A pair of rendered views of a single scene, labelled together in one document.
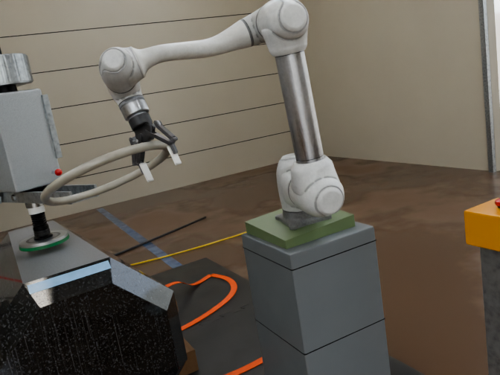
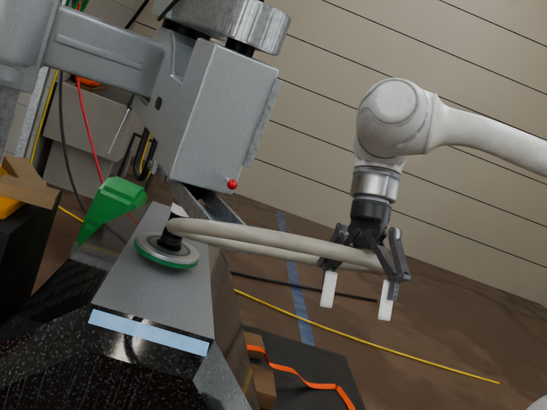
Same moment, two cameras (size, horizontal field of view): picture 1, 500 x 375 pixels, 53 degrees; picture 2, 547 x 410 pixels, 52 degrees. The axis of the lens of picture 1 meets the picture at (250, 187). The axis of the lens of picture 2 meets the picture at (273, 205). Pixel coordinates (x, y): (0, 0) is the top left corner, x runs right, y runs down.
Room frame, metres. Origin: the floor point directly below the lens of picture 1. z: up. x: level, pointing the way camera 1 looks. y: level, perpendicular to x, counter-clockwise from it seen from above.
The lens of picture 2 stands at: (0.68, 0.17, 1.52)
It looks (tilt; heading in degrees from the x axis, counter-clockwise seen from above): 12 degrees down; 18
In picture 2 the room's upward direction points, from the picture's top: 22 degrees clockwise
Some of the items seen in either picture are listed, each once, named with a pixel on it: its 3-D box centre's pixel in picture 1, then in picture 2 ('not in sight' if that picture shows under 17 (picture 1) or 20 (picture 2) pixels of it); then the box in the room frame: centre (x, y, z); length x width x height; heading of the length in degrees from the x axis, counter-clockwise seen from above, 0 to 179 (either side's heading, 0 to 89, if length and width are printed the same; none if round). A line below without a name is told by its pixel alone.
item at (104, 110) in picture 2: not in sight; (100, 136); (4.89, 3.36, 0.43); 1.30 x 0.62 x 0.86; 26
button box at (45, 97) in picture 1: (47, 126); (258, 121); (2.29, 0.85, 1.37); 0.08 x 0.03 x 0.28; 47
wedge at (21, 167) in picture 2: not in sight; (25, 172); (2.40, 1.77, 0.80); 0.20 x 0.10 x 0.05; 73
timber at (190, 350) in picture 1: (176, 352); not in sight; (2.49, 0.53, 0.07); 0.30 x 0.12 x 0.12; 26
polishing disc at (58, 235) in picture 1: (43, 238); (168, 246); (2.25, 0.98, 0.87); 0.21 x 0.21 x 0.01
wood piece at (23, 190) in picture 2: not in sight; (28, 191); (2.24, 1.59, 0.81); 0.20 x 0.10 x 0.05; 126
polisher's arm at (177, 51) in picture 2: not in sight; (185, 102); (2.53, 1.26, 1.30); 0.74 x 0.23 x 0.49; 47
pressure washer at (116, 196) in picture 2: not in sight; (118, 205); (3.53, 2.06, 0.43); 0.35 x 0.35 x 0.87; 13
